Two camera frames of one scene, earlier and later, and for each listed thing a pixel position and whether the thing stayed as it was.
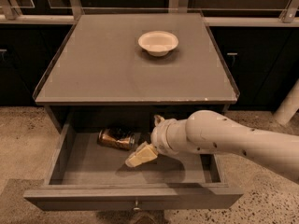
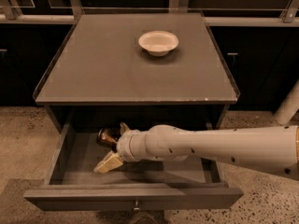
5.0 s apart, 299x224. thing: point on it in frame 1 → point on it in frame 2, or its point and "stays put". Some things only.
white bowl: (158, 43) stays put
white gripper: (158, 137) → (125, 145)
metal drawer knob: (136, 206) stays put
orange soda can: (117, 138) stays put
